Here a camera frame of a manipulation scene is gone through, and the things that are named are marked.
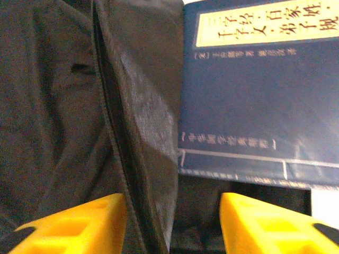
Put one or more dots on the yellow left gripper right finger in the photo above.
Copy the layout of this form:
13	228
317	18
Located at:
272	230

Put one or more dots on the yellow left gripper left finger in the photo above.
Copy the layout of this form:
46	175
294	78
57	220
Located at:
71	230

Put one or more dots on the black backpack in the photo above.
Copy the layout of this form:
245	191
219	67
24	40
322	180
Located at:
66	105

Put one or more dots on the dark blue book yellow label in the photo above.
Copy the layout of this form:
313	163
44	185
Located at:
251	92

